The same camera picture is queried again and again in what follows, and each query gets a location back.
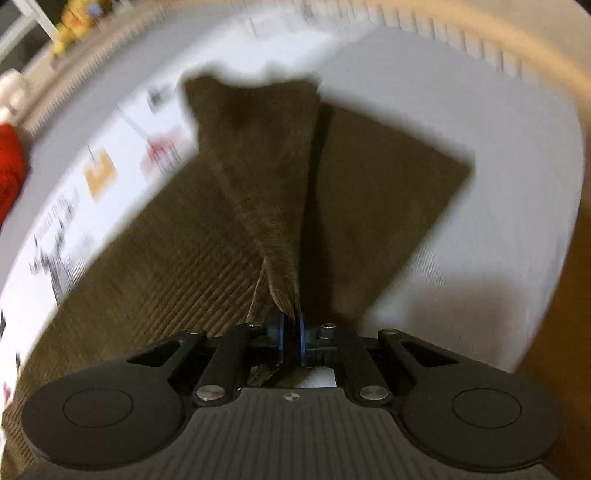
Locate yellow plush toy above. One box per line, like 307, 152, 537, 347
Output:
52, 0, 93, 56

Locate olive corduroy pants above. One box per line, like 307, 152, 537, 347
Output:
0, 73, 474, 480

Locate red folded blanket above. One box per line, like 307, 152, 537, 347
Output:
0, 122, 26, 227

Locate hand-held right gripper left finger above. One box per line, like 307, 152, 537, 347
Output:
127, 315, 284, 408

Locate white plush toy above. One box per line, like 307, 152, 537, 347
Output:
0, 69, 24, 121

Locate wooden bed frame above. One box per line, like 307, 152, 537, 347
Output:
295, 0, 591, 208

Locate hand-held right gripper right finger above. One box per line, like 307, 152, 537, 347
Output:
298, 314, 462, 407

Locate beige window bench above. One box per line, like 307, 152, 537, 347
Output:
14, 0, 195, 134

